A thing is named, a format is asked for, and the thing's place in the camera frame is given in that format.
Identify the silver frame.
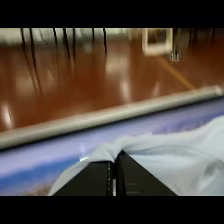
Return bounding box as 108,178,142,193
0,84,224,151

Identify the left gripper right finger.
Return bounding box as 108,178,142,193
114,150,178,197

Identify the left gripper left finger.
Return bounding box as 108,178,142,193
53,160,115,197

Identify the pale grey garment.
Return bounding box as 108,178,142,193
47,115,224,197

